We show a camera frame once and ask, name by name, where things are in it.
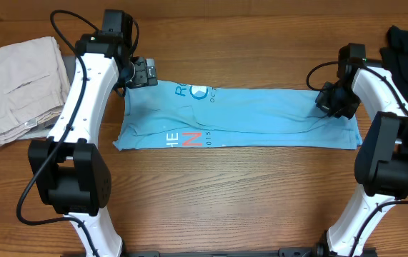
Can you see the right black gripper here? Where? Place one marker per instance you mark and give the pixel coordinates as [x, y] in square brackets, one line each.
[322, 104]

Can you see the light blue t-shirt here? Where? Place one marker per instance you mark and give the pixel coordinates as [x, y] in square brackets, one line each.
[173, 115]

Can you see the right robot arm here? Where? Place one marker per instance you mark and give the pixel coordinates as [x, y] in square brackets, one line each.
[381, 165]

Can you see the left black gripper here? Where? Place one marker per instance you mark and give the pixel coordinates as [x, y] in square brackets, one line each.
[141, 78]

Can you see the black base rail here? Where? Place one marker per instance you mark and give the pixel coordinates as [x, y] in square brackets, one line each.
[282, 252]

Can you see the folded beige trousers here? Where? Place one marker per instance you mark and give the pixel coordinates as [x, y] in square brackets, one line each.
[33, 86]

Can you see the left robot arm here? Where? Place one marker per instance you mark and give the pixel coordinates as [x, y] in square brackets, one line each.
[71, 182]

